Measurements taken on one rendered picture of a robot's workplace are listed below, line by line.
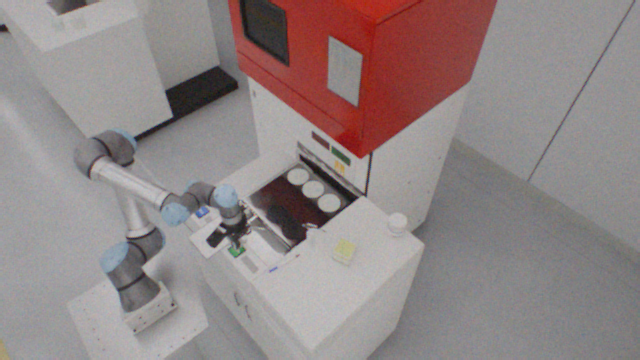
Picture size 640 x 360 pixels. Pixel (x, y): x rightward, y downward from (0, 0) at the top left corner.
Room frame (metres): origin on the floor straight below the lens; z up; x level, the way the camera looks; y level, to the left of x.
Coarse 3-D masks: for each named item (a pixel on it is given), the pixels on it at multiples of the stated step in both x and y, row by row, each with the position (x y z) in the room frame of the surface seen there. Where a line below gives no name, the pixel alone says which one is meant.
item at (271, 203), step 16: (256, 192) 1.25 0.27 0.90; (272, 192) 1.25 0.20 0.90; (288, 192) 1.25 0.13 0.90; (256, 208) 1.16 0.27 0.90; (272, 208) 1.16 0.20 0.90; (288, 208) 1.15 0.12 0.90; (304, 208) 1.15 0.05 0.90; (272, 224) 1.07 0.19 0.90; (288, 224) 1.07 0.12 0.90; (320, 224) 1.07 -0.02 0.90; (288, 240) 0.99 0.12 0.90
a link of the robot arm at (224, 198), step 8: (216, 192) 0.91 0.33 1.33; (224, 192) 0.91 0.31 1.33; (232, 192) 0.91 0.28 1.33; (216, 200) 0.89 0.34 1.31; (224, 200) 0.88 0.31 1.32; (232, 200) 0.89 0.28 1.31; (216, 208) 0.89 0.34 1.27; (224, 208) 0.88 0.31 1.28; (232, 208) 0.88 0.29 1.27; (224, 216) 0.88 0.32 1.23; (232, 216) 0.88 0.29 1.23
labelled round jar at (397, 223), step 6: (396, 216) 0.99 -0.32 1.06; (402, 216) 0.99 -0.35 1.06; (390, 222) 0.97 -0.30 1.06; (396, 222) 0.97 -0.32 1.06; (402, 222) 0.97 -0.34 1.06; (390, 228) 0.96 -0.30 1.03; (396, 228) 0.95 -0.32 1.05; (402, 228) 0.95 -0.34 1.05; (390, 234) 0.95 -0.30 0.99; (396, 234) 0.94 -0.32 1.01; (402, 234) 0.95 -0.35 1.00
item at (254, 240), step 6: (252, 228) 1.06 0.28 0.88; (252, 234) 1.03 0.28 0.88; (258, 234) 1.03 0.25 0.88; (252, 240) 1.00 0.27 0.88; (258, 240) 1.00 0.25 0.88; (264, 240) 1.00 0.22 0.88; (252, 246) 0.97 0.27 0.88; (258, 246) 0.97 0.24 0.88; (264, 246) 0.97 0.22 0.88; (270, 246) 0.97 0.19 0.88; (258, 252) 0.94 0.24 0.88; (264, 252) 0.94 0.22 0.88; (270, 252) 0.94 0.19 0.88; (276, 252) 0.94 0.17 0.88; (264, 258) 0.91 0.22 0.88; (270, 258) 0.91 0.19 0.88
